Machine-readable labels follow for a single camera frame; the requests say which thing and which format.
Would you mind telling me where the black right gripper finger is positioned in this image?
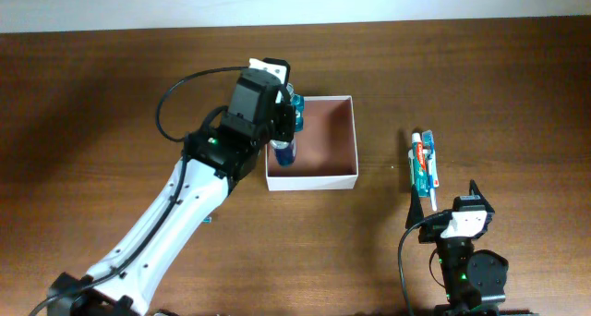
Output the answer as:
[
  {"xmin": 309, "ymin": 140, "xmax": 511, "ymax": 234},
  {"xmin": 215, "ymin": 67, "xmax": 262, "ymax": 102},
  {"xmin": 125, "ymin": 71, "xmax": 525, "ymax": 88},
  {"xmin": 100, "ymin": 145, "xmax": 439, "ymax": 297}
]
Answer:
[
  {"xmin": 469, "ymin": 179, "xmax": 484, "ymax": 199},
  {"xmin": 405, "ymin": 185, "xmax": 424, "ymax": 229}
]

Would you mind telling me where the teal Listerine mouthwash bottle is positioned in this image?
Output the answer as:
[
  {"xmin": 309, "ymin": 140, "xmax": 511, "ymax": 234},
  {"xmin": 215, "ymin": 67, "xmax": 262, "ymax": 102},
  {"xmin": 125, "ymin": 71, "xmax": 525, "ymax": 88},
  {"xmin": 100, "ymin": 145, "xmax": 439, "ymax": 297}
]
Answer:
[{"xmin": 286, "ymin": 83, "xmax": 305, "ymax": 133}]

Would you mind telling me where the clear foam soap pump bottle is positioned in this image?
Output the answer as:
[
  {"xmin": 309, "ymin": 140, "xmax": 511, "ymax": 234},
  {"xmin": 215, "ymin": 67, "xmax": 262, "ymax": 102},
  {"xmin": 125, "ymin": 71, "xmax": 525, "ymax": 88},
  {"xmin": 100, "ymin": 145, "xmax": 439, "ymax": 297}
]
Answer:
[{"xmin": 270, "ymin": 139, "xmax": 296, "ymax": 167}]

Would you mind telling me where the red green toothpaste tube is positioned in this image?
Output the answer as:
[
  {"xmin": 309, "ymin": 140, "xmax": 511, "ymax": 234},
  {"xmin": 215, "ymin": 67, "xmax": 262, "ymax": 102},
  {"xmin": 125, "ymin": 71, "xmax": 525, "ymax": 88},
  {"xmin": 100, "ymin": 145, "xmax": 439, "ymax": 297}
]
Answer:
[{"xmin": 409, "ymin": 133, "xmax": 429, "ymax": 198}]

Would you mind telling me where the blue white toothbrush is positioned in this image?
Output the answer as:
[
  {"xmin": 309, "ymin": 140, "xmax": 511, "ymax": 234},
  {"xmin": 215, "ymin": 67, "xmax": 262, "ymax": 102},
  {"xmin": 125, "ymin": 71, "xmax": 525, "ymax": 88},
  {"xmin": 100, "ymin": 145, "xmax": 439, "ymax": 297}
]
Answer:
[{"xmin": 421, "ymin": 130, "xmax": 440, "ymax": 212}]

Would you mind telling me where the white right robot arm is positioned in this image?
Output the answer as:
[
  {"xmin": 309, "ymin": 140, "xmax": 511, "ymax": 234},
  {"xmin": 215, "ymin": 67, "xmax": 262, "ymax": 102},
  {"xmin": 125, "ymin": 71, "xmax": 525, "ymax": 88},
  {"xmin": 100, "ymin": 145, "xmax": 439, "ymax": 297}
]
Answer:
[{"xmin": 398, "ymin": 181, "xmax": 509, "ymax": 316}]

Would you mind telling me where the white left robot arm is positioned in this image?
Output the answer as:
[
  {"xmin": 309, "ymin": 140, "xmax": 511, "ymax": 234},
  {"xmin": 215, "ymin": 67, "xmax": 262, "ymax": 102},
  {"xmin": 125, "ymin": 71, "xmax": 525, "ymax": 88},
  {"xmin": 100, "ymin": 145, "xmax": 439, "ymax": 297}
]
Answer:
[{"xmin": 32, "ymin": 58, "xmax": 296, "ymax": 315}]

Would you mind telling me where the green white soap box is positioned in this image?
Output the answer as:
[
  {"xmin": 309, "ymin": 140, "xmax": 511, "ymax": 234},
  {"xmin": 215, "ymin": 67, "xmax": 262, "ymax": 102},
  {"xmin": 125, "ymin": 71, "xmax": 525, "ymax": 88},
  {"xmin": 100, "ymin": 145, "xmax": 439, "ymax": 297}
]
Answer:
[{"xmin": 407, "ymin": 148, "xmax": 415, "ymax": 188}]

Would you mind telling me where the pink white cardboard box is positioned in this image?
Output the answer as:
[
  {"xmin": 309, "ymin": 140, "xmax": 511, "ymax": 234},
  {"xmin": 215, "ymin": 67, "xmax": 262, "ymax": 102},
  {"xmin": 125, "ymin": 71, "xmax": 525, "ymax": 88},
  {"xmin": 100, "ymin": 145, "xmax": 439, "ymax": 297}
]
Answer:
[{"xmin": 265, "ymin": 96, "xmax": 359, "ymax": 191}]

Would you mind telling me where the black right camera cable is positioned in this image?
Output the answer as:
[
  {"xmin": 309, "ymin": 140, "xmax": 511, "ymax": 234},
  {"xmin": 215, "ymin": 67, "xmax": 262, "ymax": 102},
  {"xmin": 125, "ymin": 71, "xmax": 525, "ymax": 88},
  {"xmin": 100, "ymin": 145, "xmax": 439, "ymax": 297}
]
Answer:
[{"xmin": 397, "ymin": 213, "xmax": 452, "ymax": 316}]

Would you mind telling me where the black camera cable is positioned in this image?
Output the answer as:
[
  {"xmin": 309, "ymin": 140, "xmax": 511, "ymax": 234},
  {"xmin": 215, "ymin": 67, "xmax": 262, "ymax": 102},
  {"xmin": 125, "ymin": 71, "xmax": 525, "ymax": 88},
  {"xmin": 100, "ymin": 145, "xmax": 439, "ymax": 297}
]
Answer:
[
  {"xmin": 154, "ymin": 66, "xmax": 250, "ymax": 144},
  {"xmin": 397, "ymin": 213, "xmax": 452, "ymax": 316}
]

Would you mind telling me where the black left camera cable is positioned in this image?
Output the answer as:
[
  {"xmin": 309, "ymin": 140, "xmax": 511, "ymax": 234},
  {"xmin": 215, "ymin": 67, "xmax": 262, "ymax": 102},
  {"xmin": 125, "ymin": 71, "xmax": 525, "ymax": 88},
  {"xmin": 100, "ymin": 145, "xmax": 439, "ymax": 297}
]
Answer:
[{"xmin": 154, "ymin": 66, "xmax": 250, "ymax": 144}]

